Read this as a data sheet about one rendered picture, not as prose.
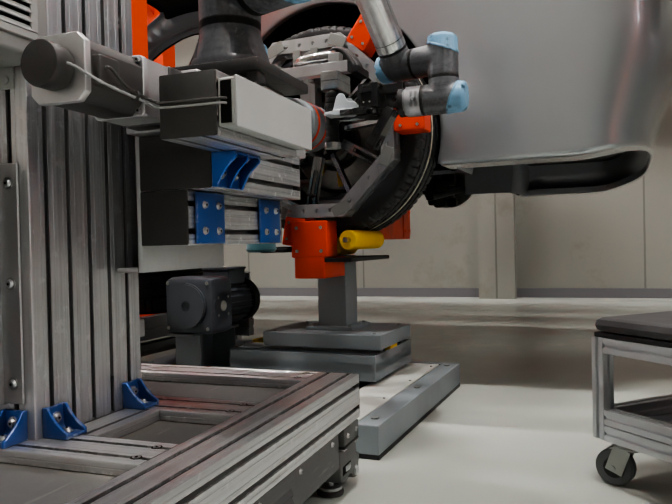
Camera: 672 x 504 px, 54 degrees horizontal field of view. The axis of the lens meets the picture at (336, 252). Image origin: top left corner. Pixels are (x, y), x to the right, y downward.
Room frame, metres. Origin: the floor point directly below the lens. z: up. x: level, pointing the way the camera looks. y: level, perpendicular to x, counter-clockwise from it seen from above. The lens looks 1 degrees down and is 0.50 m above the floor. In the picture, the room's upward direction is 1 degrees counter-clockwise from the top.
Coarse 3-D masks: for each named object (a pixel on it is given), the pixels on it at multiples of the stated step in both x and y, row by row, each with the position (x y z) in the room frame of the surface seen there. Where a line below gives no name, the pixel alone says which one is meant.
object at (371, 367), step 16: (240, 352) 2.12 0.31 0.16; (256, 352) 2.10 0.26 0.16; (272, 352) 2.08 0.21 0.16; (288, 352) 2.05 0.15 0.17; (304, 352) 2.09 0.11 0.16; (320, 352) 2.07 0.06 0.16; (336, 352) 2.05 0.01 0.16; (352, 352) 2.03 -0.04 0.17; (368, 352) 2.02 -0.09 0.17; (384, 352) 2.02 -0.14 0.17; (400, 352) 2.16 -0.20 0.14; (256, 368) 2.10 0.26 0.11; (272, 368) 2.08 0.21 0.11; (288, 368) 2.05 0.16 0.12; (304, 368) 2.03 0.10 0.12; (320, 368) 2.01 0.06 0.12; (336, 368) 1.99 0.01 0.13; (352, 368) 1.97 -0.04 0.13; (368, 368) 1.95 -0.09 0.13; (384, 368) 2.02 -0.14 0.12
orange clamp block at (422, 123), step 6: (396, 120) 1.89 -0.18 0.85; (402, 120) 1.88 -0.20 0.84; (408, 120) 1.87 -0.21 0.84; (414, 120) 1.87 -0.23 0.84; (420, 120) 1.86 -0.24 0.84; (426, 120) 1.88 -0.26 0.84; (396, 126) 1.89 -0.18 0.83; (402, 126) 1.88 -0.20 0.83; (408, 126) 1.87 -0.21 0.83; (414, 126) 1.87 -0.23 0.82; (420, 126) 1.86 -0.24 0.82; (426, 126) 1.88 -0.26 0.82; (402, 132) 1.91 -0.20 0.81; (408, 132) 1.91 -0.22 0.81; (414, 132) 1.92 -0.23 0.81; (420, 132) 1.92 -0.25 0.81; (426, 132) 1.92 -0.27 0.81
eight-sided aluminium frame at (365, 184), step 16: (272, 48) 2.04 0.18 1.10; (288, 48) 2.02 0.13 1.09; (304, 48) 2.00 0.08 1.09; (320, 48) 1.98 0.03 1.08; (352, 48) 1.94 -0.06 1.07; (368, 64) 1.92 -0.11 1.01; (384, 144) 1.90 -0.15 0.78; (384, 160) 1.90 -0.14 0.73; (368, 176) 1.93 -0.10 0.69; (384, 176) 1.95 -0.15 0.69; (352, 192) 1.94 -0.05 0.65; (368, 192) 1.97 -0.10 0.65; (288, 208) 2.03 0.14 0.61; (304, 208) 2.01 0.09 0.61; (320, 208) 1.98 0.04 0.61; (336, 208) 1.96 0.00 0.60; (352, 208) 1.96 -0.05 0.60
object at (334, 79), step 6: (324, 72) 1.73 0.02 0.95; (330, 72) 1.73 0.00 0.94; (336, 72) 1.72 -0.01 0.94; (324, 78) 1.73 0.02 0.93; (330, 78) 1.73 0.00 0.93; (336, 78) 1.72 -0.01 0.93; (342, 78) 1.75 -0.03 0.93; (348, 78) 1.79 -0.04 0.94; (324, 84) 1.73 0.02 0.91; (330, 84) 1.73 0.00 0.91; (336, 84) 1.72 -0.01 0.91; (342, 84) 1.75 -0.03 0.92; (348, 84) 1.79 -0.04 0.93; (324, 90) 1.74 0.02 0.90; (336, 90) 1.74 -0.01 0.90; (342, 90) 1.75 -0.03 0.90; (348, 90) 1.79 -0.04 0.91
